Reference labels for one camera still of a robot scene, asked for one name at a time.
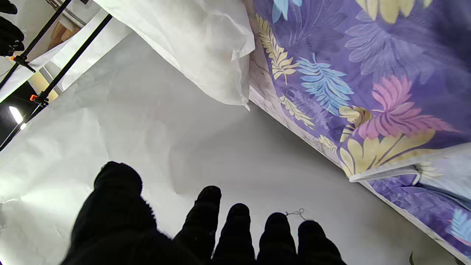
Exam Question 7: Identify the bright studio lamp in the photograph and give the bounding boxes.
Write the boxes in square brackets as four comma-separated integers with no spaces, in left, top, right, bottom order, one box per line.
[9,106,27,130]

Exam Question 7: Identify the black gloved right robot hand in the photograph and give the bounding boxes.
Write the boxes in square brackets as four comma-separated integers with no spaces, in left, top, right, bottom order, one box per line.
[0,0,25,57]

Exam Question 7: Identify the black tripod stand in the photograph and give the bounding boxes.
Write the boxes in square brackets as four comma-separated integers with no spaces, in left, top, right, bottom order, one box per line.
[0,14,113,151]

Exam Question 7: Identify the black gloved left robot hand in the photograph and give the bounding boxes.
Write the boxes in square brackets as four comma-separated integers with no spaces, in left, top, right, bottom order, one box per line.
[61,161,346,265]

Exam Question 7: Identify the white backdrop cloth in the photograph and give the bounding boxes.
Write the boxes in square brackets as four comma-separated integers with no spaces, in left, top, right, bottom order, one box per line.
[0,0,460,265]

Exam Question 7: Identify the white pillow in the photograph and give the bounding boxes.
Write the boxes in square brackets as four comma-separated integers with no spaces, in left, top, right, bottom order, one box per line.
[94,0,256,111]

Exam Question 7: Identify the blue floral pillowcase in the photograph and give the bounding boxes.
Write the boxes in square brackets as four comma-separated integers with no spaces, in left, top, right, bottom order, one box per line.
[254,0,471,258]

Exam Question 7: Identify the black stand pole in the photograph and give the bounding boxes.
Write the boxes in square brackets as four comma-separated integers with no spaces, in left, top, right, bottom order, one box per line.
[0,0,73,91]

